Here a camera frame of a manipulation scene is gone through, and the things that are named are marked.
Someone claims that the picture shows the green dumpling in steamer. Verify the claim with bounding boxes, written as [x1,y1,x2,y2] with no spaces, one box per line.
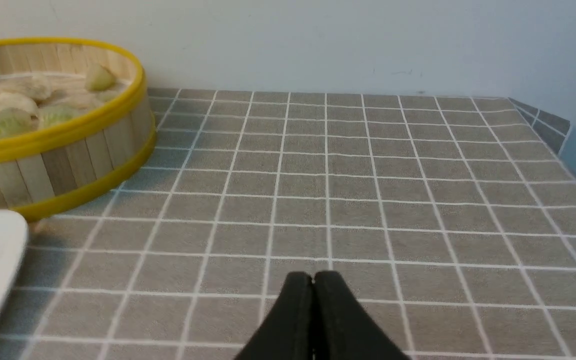
[37,104,83,130]

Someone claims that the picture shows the pale dumpling in steamer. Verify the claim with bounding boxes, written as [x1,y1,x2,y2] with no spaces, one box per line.
[10,74,53,103]

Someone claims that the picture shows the pale green front dumpling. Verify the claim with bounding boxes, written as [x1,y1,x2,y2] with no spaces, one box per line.
[0,108,35,139]

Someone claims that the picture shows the yellow-rimmed bamboo steamer basket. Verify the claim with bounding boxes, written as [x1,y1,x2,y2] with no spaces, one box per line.
[0,37,157,223]

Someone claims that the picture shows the green dumpling at back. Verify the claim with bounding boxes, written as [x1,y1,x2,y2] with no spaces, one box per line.
[84,63,117,92]

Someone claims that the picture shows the white dumpling in steamer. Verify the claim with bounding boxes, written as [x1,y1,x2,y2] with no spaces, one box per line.
[0,92,39,116]

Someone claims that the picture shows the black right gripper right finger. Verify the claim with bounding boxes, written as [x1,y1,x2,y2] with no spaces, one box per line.
[313,271,409,360]

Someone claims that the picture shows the grey checkered tablecloth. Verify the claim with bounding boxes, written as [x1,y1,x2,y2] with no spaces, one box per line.
[0,88,576,360]

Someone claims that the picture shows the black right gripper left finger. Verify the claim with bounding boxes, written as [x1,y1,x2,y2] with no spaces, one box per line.
[235,271,314,360]

